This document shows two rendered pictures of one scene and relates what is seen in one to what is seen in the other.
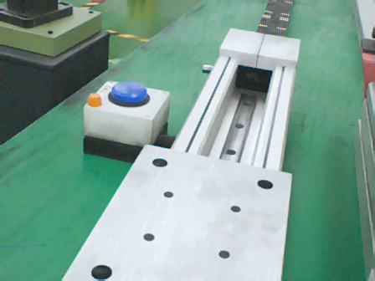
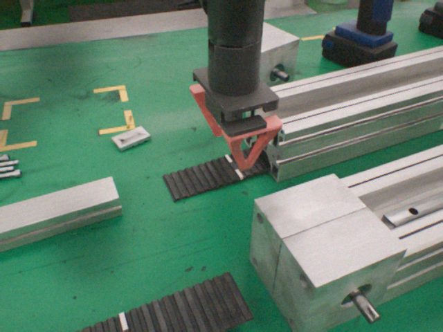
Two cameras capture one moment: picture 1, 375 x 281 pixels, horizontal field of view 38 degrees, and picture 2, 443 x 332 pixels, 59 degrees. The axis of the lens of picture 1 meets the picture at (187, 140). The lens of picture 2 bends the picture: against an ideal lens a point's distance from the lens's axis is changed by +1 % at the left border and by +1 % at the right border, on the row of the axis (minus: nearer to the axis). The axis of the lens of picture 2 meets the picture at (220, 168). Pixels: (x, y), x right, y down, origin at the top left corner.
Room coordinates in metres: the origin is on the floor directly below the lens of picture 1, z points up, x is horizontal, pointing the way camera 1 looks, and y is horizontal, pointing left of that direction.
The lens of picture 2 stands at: (0.90, 0.05, 1.13)
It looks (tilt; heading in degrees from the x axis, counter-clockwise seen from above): 42 degrees down; 236
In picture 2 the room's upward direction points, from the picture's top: straight up
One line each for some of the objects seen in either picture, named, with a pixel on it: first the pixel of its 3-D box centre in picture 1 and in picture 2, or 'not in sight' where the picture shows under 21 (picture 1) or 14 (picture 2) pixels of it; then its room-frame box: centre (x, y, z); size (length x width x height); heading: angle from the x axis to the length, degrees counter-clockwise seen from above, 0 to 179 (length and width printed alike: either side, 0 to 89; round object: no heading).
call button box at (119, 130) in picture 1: (135, 121); not in sight; (0.56, 0.06, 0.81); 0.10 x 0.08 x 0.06; 80
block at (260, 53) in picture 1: (247, 74); (324, 264); (0.70, -0.07, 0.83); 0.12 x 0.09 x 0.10; 80
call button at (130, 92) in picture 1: (129, 94); not in sight; (0.56, 0.07, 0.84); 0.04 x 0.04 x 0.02
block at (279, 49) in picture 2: not in sight; (261, 66); (0.51, -0.42, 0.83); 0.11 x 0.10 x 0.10; 93
